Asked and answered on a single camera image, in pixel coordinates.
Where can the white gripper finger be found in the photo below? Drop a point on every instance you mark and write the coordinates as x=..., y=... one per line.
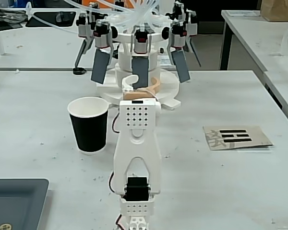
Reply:
x=127, y=81

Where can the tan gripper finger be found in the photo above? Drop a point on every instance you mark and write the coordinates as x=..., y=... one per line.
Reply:
x=156, y=85

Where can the black paper cup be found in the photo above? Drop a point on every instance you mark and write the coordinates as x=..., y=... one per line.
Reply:
x=91, y=134

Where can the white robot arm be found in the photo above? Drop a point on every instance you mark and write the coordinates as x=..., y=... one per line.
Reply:
x=136, y=148

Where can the white round machine base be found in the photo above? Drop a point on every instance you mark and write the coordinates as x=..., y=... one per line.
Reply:
x=168, y=91

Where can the grey paddle actuator module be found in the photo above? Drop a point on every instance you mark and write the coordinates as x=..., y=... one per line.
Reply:
x=192, y=24
x=84, y=28
x=100, y=64
x=140, y=69
x=181, y=67

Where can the printed paper label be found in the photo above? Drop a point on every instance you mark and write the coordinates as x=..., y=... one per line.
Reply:
x=164, y=61

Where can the clear tube bundle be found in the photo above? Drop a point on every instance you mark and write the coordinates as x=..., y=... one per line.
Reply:
x=134, y=16

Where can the black table leg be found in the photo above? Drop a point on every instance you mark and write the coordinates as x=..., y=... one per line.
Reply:
x=225, y=48

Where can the orange box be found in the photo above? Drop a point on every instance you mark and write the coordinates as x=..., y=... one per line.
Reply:
x=91, y=3

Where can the cardboard card with black bars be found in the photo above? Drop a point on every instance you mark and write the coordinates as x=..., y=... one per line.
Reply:
x=254, y=134

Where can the white paper sheet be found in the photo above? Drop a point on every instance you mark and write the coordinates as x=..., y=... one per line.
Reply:
x=242, y=13

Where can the black plastic bag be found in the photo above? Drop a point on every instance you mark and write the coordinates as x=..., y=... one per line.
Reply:
x=4, y=16

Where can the brown paper bag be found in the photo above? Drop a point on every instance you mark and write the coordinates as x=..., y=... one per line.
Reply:
x=278, y=9

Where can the grey plastic tray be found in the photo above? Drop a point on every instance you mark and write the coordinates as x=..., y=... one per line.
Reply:
x=14, y=203

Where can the round gold sticker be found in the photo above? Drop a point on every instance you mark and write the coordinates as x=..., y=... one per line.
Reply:
x=4, y=226

